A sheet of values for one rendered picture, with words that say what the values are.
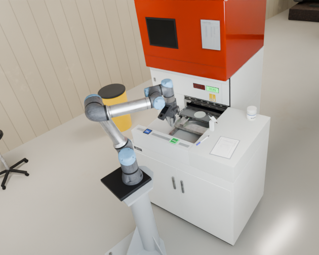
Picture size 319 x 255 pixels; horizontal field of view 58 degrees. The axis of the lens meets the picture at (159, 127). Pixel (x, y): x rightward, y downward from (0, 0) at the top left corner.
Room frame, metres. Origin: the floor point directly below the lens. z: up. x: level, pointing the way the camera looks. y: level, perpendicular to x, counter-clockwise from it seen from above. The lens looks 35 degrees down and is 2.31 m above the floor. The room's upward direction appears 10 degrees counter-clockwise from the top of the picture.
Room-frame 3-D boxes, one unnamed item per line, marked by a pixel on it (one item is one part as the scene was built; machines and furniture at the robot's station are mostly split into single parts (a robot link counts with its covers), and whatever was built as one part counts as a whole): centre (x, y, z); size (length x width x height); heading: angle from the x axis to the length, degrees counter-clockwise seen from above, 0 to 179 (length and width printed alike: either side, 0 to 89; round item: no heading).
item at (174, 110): (1.70, -0.10, 1.25); 0.09 x 0.08 x 0.12; 136
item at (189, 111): (2.14, -0.44, 0.90); 0.34 x 0.34 x 0.01; 46
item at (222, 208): (1.86, -0.28, 0.41); 0.96 x 0.64 x 0.82; 46
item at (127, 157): (1.52, 0.25, 1.01); 0.13 x 0.12 x 0.14; 8
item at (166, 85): (1.70, -0.10, 1.41); 0.09 x 0.08 x 0.11; 98
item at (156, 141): (1.78, 0.00, 0.89); 0.55 x 0.09 x 0.14; 46
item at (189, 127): (1.94, -0.27, 0.87); 0.36 x 0.08 x 0.03; 46
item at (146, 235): (1.45, 0.34, 0.41); 0.51 x 0.44 x 0.82; 124
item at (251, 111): (1.79, -0.71, 1.01); 0.07 x 0.07 x 0.10
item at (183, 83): (2.29, -0.31, 1.02); 0.81 x 0.03 x 0.40; 46
